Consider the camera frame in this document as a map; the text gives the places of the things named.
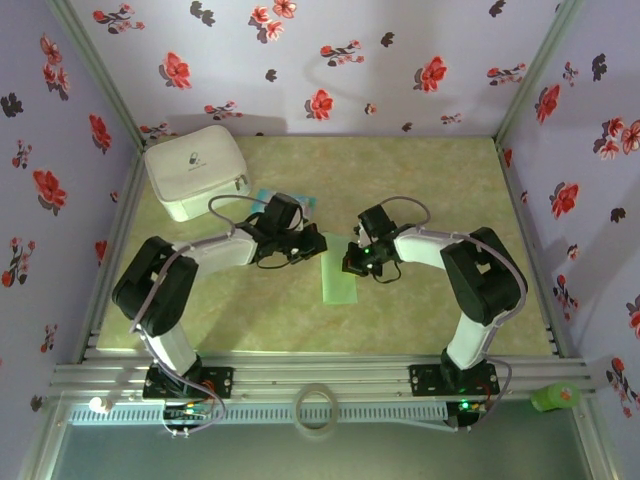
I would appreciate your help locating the light green cloth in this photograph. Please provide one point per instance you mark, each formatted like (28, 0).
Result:
(340, 285)

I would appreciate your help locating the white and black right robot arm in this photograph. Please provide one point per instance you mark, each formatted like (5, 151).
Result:
(480, 280)

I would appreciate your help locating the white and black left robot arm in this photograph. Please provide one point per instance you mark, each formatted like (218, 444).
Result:
(155, 285)

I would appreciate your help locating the blue snack packet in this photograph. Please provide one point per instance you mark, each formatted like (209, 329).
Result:
(260, 200)

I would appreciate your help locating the white zip pouch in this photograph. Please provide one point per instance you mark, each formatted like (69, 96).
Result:
(195, 165)

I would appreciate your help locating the clear tape roll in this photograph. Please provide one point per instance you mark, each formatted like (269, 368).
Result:
(300, 425)

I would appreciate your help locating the green plastic bottle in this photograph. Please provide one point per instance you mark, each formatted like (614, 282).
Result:
(555, 397)

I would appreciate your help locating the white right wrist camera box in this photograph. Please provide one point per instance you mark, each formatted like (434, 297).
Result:
(360, 231)

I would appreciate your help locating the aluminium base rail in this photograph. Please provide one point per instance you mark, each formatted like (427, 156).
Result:
(320, 370)

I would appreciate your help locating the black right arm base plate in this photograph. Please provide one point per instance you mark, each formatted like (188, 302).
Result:
(425, 380)

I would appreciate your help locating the aluminium side rail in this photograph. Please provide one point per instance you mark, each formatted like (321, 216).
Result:
(125, 200)
(516, 200)

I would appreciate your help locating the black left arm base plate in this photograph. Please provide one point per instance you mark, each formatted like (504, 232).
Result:
(220, 382)

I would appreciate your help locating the aluminium corner post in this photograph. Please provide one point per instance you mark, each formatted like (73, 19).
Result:
(100, 75)
(537, 75)

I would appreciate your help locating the aluminium frame bar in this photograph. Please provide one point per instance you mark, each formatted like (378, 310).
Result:
(597, 450)
(42, 450)

